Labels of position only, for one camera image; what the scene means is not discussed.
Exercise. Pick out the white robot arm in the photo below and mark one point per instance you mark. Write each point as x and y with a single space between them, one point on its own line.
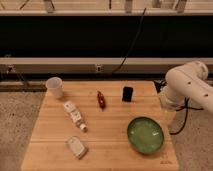
186 81

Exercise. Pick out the black eraser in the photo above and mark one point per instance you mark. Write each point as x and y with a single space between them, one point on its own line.
127 94

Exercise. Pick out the white plastic bottle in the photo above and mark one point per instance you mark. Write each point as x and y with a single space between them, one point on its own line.
75 115

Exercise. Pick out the wooden cutting board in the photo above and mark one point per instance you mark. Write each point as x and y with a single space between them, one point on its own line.
106 135

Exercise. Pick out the white paper cup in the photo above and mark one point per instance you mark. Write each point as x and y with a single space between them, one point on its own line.
54 85

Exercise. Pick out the green bowl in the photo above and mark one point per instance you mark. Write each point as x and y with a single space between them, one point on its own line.
145 135

